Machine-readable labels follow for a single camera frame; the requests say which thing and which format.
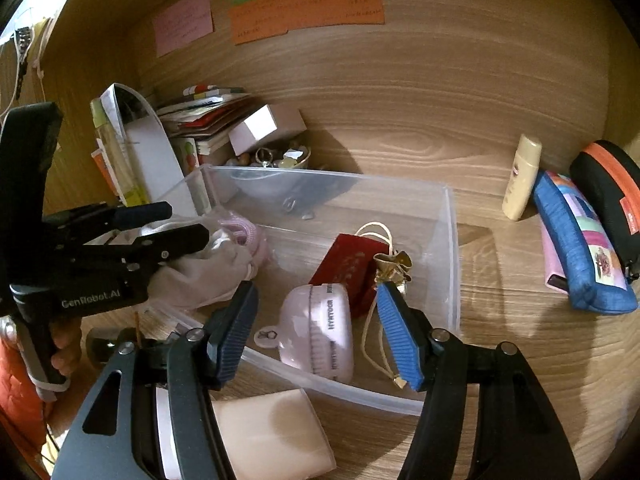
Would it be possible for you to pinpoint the beige pad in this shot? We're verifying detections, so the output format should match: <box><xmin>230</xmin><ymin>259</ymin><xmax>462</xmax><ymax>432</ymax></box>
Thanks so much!
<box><xmin>210</xmin><ymin>387</ymin><xmax>337</xmax><ymax>480</ymax></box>

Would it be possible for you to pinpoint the small white box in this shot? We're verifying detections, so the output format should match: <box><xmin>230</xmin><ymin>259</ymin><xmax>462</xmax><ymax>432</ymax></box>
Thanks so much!
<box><xmin>227</xmin><ymin>104</ymin><xmax>307</xmax><ymax>157</ymax></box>

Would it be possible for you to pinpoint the strawberry print booklet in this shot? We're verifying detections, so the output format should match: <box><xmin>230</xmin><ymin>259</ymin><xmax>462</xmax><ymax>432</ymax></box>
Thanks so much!
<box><xmin>172</xmin><ymin>137</ymin><xmax>211</xmax><ymax>176</ymax></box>

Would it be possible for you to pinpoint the pink paper note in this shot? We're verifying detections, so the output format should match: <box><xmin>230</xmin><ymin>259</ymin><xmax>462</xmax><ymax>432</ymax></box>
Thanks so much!
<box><xmin>151</xmin><ymin>0</ymin><xmax>216</xmax><ymax>58</ymax></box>

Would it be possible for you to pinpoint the gold ribbon bow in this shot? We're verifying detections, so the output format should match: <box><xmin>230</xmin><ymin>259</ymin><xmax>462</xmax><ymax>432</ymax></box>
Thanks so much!
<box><xmin>374</xmin><ymin>251</ymin><xmax>413</xmax><ymax>291</ymax></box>

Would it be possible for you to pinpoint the cream lotion bottle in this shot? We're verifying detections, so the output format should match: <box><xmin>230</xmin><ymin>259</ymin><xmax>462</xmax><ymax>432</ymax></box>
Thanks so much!
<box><xmin>501</xmin><ymin>133</ymin><xmax>543</xmax><ymax>222</ymax></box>

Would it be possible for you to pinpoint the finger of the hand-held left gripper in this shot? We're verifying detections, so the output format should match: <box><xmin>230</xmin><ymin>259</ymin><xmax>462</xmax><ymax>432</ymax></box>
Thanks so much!
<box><xmin>42</xmin><ymin>201</ymin><xmax>173</xmax><ymax>251</ymax></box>
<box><xmin>50</xmin><ymin>223</ymin><xmax>211</xmax><ymax>285</ymax></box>

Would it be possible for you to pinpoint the person's left hand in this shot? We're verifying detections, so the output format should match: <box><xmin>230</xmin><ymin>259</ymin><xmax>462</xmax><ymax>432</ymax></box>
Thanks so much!
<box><xmin>49</xmin><ymin>317</ymin><xmax>83</xmax><ymax>378</ymax></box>

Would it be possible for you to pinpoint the black orange pouch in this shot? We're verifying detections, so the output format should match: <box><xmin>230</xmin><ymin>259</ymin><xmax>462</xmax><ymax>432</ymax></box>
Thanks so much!
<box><xmin>569</xmin><ymin>140</ymin><xmax>640</xmax><ymax>281</ymax></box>

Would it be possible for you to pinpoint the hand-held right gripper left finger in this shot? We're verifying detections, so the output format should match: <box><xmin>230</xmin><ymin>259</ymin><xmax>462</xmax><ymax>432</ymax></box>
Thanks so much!
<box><xmin>50</xmin><ymin>280</ymin><xmax>261</xmax><ymax>480</ymax></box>

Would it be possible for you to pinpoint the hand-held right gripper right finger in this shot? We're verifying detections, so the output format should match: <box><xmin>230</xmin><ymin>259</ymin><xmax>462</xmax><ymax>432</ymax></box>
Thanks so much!
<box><xmin>375</xmin><ymin>280</ymin><xmax>583</xmax><ymax>480</ymax></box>

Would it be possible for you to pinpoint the pink knit cloth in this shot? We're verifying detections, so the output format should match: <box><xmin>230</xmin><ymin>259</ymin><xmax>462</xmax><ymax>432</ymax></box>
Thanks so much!
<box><xmin>210</xmin><ymin>212</ymin><xmax>273</xmax><ymax>266</ymax></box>

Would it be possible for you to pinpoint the wooden desktop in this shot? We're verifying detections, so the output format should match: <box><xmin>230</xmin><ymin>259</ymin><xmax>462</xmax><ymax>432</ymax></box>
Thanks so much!
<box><xmin>45</xmin><ymin>75</ymin><xmax>636</xmax><ymax>480</ymax></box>

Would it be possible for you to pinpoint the red flat pouch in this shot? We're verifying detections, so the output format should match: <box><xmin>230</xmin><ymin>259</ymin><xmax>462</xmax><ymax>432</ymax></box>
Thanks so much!
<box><xmin>308</xmin><ymin>232</ymin><xmax>391</xmax><ymax>318</ymax></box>

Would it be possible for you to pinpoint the white cable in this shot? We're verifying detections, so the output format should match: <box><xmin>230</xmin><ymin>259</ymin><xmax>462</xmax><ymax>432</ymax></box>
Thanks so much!
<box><xmin>30</xmin><ymin>17</ymin><xmax>56</xmax><ymax>86</ymax></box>

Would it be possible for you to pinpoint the clear plastic bin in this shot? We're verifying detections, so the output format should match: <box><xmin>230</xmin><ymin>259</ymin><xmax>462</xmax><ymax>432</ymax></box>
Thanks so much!
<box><xmin>145</xmin><ymin>164</ymin><xmax>461</xmax><ymax>417</ymax></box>

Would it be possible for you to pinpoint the pink flat box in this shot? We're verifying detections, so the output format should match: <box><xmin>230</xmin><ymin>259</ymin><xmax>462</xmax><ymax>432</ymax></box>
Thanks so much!
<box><xmin>542</xmin><ymin>220</ymin><xmax>571</xmax><ymax>293</ymax></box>

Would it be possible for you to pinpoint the stack of booklets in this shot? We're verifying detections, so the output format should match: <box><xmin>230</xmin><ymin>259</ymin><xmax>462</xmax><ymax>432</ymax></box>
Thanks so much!
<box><xmin>155</xmin><ymin>84</ymin><xmax>251</xmax><ymax>156</ymax></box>

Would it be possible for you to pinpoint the orange white box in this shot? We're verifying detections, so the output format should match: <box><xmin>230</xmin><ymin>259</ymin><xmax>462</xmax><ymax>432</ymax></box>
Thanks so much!
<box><xmin>90</xmin><ymin>147</ymin><xmax>121</xmax><ymax>198</ymax></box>

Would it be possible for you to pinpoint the blue pencil case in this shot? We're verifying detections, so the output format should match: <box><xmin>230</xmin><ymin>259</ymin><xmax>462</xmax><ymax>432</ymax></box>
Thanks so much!
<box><xmin>531</xmin><ymin>170</ymin><xmax>640</xmax><ymax>316</ymax></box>

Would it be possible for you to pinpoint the orange paper note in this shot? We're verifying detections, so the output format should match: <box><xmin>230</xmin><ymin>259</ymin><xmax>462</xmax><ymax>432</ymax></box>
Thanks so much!
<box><xmin>228</xmin><ymin>0</ymin><xmax>387</xmax><ymax>46</ymax></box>

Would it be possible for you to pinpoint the bowl of trinkets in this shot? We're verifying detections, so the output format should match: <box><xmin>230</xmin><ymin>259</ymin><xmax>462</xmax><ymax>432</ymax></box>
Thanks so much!
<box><xmin>224</xmin><ymin>142</ymin><xmax>321</xmax><ymax>201</ymax></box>

